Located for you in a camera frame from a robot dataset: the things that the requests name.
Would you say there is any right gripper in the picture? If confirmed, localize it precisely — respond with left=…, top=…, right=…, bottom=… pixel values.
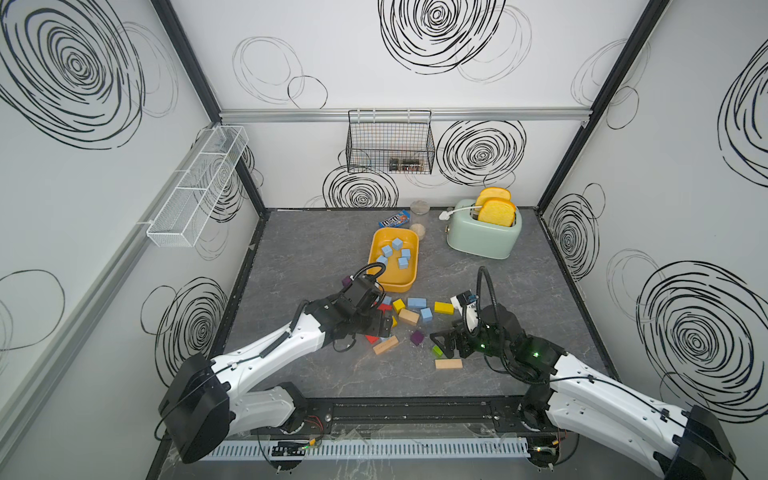
left=428, top=317, right=511, bottom=363

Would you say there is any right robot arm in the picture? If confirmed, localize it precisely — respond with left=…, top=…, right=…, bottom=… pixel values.
left=430, top=304, right=737, bottom=479

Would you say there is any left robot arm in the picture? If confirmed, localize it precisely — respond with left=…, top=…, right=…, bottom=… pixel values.
left=158, top=274, right=391, bottom=464

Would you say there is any tan wooden block front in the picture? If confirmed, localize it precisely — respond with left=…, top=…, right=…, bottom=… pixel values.
left=434, top=359, right=463, bottom=370

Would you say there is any tan wooden block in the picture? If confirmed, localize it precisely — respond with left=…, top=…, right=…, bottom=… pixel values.
left=434, top=359, right=463, bottom=370
left=398, top=308, right=420, bottom=326
left=373, top=336, right=399, bottom=355

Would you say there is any purple cube lower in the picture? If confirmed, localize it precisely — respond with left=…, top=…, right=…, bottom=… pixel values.
left=410, top=330, right=425, bottom=346

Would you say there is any yellow block right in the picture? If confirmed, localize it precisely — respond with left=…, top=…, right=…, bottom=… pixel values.
left=434, top=302, right=455, bottom=315

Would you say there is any small yellow cube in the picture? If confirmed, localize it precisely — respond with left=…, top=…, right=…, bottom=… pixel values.
left=392, top=299, right=406, bottom=313

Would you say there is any tan wooden block centre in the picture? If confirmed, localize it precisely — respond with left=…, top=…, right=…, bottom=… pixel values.
left=398, top=308, right=420, bottom=326

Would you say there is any tan wooden block lower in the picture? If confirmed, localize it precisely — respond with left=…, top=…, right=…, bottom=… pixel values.
left=373, top=336, right=399, bottom=355

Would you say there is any yellow plastic tub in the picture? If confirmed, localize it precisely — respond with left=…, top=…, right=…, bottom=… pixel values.
left=368, top=228, right=419, bottom=293

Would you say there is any blue candy packet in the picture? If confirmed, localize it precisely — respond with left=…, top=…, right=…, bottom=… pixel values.
left=378, top=210, right=411, bottom=228

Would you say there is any mint green toaster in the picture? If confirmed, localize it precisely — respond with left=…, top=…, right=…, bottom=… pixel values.
left=446, top=199, right=523, bottom=260

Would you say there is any clear plastic jar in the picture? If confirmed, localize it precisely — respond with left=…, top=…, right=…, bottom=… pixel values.
left=410, top=200, right=430, bottom=240

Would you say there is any yellow sponge toast front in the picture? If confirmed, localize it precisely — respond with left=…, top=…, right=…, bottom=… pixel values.
left=477, top=198, right=517, bottom=227

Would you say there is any yellow sponge toast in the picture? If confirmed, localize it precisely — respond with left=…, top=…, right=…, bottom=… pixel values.
left=475, top=187, right=511, bottom=207
left=477, top=198, right=517, bottom=227

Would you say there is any yellow sponge toast back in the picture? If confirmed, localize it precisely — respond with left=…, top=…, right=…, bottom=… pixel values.
left=475, top=187, right=511, bottom=207

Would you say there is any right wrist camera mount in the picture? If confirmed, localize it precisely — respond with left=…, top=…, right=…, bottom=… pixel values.
left=450, top=290, right=479, bottom=333

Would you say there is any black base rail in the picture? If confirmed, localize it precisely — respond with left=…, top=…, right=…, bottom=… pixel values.
left=298, top=395, right=523, bottom=430

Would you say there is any white slotted cable duct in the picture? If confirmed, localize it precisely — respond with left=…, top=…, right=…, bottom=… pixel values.
left=203, top=437, right=530, bottom=462

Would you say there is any black wire basket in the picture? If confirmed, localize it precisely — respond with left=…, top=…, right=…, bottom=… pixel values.
left=345, top=109, right=436, bottom=175

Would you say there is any white wire shelf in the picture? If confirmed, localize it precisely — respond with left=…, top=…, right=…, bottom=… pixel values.
left=147, top=125, right=248, bottom=248

